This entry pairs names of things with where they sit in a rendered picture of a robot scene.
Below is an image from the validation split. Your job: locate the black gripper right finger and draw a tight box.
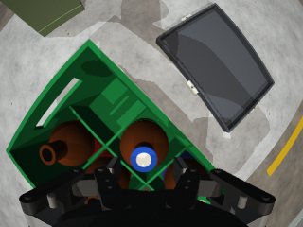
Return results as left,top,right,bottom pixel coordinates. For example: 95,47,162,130
166,157,276,227

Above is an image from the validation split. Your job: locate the green crate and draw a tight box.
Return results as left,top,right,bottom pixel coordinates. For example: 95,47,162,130
6,39,216,191

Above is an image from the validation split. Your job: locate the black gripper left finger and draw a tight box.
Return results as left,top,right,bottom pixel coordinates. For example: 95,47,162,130
19,156,132,227

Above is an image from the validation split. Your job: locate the brown glass bottle with green label and blue cap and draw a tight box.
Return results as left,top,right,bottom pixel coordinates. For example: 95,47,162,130
119,118,169,172

